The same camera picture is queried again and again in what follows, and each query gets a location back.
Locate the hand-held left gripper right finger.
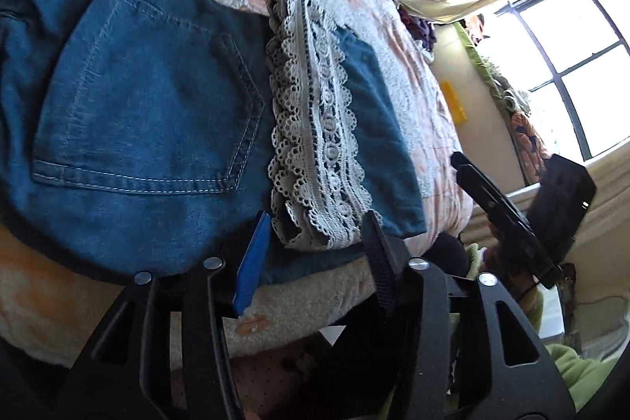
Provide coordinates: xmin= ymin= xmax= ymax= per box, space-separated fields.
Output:
xmin=361 ymin=209 xmax=578 ymax=420

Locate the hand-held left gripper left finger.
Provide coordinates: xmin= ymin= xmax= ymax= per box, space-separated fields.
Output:
xmin=64 ymin=209 xmax=274 ymax=420

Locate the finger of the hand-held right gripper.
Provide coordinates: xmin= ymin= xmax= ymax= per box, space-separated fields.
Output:
xmin=449 ymin=151 xmax=563 ymax=290

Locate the blue denim pants lace trim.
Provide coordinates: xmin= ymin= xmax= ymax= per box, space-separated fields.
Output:
xmin=0 ymin=0 xmax=426 ymax=283

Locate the yellow bag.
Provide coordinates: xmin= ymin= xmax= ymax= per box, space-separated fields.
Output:
xmin=439 ymin=80 xmax=467 ymax=124

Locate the green cloth on sill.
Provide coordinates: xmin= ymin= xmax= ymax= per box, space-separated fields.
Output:
xmin=455 ymin=19 xmax=549 ymax=185

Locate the window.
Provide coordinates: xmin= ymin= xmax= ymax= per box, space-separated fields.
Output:
xmin=467 ymin=0 xmax=630 ymax=162

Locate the green fleece cloth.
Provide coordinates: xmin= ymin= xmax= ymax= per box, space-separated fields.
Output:
xmin=541 ymin=341 xmax=621 ymax=401

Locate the heap of purple clothes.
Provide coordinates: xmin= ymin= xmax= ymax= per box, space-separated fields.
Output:
xmin=398 ymin=7 xmax=439 ymax=57

